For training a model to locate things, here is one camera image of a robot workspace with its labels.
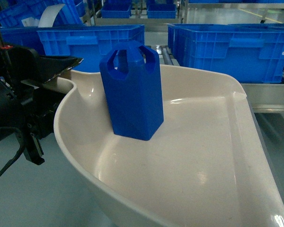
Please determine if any beige plastic dustpan tray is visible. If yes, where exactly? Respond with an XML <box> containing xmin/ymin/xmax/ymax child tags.
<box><xmin>54</xmin><ymin>65</ymin><xmax>284</xmax><ymax>227</ymax></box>

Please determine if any metal shelf rack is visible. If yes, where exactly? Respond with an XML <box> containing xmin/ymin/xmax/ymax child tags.
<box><xmin>95</xmin><ymin>0</ymin><xmax>284</xmax><ymax>114</ymax></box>

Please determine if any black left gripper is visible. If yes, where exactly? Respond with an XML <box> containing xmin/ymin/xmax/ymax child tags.
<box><xmin>0</xmin><ymin>45</ymin><xmax>83</xmax><ymax>165</ymax></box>

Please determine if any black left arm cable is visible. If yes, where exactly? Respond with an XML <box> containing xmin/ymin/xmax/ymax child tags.
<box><xmin>0</xmin><ymin>126</ymin><xmax>27</xmax><ymax>186</ymax></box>

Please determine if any large blue crate left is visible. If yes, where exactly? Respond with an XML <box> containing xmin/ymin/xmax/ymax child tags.
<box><xmin>37</xmin><ymin>25</ymin><xmax>145</xmax><ymax>72</ymax></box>

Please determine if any large blue crate right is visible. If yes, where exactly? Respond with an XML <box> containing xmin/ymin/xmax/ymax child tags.
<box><xmin>168</xmin><ymin>24</ymin><xmax>284</xmax><ymax>83</ymax></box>

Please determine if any blue plastic part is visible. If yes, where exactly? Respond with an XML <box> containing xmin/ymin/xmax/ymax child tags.
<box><xmin>99</xmin><ymin>41</ymin><xmax>164</xmax><ymax>141</ymax></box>

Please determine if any large blue crate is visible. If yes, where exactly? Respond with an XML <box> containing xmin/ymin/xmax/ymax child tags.
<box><xmin>168</xmin><ymin>24</ymin><xmax>284</xmax><ymax>83</ymax></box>
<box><xmin>37</xmin><ymin>25</ymin><xmax>145</xmax><ymax>72</ymax></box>

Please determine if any blue storage bin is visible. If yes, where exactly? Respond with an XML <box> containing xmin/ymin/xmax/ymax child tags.
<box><xmin>147</xmin><ymin>4</ymin><xmax>177</xmax><ymax>19</ymax></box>
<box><xmin>101</xmin><ymin>3</ymin><xmax>132</xmax><ymax>18</ymax></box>
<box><xmin>0</xmin><ymin>27</ymin><xmax>45</xmax><ymax>55</ymax></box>

